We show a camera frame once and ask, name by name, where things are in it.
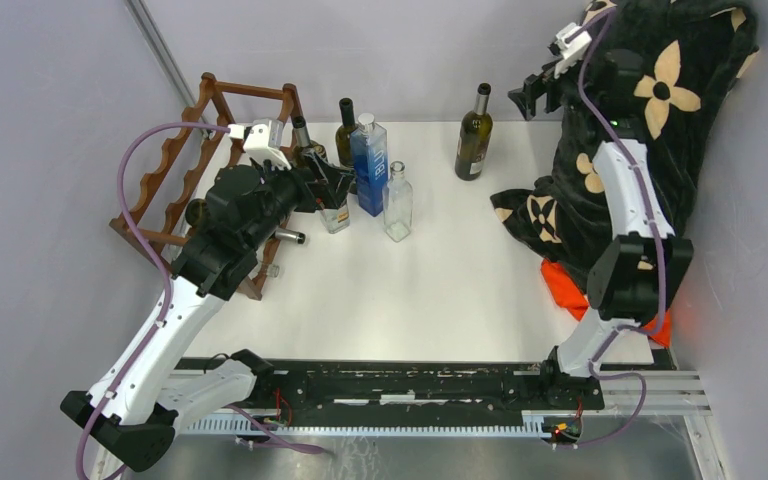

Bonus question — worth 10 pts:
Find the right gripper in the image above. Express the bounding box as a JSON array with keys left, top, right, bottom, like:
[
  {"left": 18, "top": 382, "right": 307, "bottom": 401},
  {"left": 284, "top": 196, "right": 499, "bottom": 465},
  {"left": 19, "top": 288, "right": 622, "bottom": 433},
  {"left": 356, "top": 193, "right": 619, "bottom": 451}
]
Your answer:
[{"left": 506, "top": 51, "right": 600, "bottom": 122}]

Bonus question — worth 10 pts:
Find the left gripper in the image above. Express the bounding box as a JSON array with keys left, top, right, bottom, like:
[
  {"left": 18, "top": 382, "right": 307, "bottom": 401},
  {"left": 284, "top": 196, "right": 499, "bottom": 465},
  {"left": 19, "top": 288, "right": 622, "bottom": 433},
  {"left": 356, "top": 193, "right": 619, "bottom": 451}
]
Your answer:
[{"left": 244, "top": 147, "right": 356, "bottom": 250}]

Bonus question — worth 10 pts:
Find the clear square bottle black cap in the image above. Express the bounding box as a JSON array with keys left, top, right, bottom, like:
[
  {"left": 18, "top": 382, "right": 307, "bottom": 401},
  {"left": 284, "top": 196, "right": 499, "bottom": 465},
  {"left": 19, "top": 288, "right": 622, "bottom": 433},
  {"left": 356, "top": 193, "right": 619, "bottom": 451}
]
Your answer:
[{"left": 317, "top": 199, "right": 350, "bottom": 234}]

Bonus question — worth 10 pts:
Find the blue square glass bottle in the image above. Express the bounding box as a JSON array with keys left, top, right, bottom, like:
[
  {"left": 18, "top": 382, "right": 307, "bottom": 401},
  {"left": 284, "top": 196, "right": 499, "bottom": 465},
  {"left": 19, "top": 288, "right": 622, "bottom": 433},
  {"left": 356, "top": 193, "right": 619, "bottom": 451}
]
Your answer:
[{"left": 350, "top": 113, "right": 389, "bottom": 217}]

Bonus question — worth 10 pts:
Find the clear round glass bottle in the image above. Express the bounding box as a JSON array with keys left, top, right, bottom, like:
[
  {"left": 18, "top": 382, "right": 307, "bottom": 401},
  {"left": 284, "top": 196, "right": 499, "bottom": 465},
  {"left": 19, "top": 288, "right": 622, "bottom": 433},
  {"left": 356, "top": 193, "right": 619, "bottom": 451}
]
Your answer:
[{"left": 384, "top": 161, "right": 413, "bottom": 242}]

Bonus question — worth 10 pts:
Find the brown wooden wine rack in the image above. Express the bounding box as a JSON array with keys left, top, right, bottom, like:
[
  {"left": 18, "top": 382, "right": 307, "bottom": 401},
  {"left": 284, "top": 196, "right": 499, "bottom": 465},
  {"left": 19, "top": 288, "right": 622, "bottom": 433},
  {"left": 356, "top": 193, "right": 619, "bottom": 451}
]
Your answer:
[{"left": 108, "top": 72, "right": 302, "bottom": 301}]

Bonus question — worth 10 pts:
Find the green wine bottle brown label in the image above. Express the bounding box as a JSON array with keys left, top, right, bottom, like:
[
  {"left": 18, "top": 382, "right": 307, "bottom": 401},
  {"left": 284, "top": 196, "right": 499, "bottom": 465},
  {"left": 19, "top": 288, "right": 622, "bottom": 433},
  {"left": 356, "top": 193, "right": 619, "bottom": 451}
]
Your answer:
[{"left": 184, "top": 198, "right": 307, "bottom": 245}]

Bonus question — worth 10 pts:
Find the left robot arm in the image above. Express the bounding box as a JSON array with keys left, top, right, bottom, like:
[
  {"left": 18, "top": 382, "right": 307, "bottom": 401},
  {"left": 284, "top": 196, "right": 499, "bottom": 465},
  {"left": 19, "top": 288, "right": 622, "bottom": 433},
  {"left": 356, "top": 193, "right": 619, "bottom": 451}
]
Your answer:
[{"left": 61, "top": 157, "right": 355, "bottom": 472}]

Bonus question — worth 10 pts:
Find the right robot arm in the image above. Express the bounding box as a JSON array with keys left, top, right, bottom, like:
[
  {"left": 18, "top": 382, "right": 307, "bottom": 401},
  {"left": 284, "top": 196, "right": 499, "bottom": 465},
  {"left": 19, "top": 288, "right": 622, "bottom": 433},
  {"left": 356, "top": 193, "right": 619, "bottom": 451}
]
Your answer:
[{"left": 508, "top": 55, "right": 693, "bottom": 408}]

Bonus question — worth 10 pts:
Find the black floral blanket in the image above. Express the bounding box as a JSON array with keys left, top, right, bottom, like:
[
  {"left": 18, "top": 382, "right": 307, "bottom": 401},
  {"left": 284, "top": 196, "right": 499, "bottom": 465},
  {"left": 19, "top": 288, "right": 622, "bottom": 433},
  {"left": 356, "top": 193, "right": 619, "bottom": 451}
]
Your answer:
[{"left": 491, "top": 1, "right": 758, "bottom": 290}]

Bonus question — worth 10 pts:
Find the orange cloth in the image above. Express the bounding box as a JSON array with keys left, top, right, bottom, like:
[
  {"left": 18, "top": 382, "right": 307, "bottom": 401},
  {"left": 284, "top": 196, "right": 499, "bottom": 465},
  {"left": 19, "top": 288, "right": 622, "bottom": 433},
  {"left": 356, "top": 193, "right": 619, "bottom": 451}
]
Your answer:
[{"left": 540, "top": 259, "right": 672, "bottom": 348}]

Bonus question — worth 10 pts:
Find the aluminium corner profile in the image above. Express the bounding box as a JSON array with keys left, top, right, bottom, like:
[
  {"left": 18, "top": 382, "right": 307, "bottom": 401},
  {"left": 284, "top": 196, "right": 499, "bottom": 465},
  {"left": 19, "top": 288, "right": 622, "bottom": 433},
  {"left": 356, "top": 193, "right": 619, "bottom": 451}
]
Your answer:
[{"left": 124, "top": 0, "right": 197, "bottom": 107}]

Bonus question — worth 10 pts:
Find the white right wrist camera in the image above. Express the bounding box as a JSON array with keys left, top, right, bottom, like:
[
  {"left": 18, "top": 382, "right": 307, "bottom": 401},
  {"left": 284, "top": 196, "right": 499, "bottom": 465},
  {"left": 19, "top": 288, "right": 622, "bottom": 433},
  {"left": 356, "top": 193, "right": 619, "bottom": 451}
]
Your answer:
[{"left": 551, "top": 23, "right": 592, "bottom": 79}]

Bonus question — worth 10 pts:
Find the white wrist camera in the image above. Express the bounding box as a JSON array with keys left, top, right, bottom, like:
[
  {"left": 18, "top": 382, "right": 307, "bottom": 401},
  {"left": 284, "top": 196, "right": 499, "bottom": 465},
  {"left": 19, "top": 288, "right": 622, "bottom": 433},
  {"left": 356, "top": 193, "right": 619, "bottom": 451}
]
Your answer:
[
  {"left": 551, "top": 23, "right": 592, "bottom": 79},
  {"left": 228, "top": 118, "right": 292, "bottom": 170}
]

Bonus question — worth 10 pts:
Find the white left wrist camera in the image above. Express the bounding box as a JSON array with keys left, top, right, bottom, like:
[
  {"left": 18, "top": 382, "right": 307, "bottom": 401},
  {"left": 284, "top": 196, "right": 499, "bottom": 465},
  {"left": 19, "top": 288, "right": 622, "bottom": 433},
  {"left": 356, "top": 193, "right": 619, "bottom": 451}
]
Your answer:
[{"left": 228, "top": 118, "right": 292, "bottom": 170}]

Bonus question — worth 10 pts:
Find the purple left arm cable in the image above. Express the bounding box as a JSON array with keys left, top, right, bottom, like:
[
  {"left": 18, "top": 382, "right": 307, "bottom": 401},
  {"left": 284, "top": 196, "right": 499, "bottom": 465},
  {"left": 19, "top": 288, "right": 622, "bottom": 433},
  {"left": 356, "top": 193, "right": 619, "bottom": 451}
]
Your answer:
[{"left": 74, "top": 122, "right": 233, "bottom": 480}]

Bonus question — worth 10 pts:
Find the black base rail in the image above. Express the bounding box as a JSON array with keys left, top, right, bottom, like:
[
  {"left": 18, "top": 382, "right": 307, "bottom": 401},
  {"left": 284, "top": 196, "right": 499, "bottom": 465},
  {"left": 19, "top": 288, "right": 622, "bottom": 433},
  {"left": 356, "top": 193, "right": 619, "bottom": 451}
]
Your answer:
[{"left": 171, "top": 357, "right": 710, "bottom": 442}]

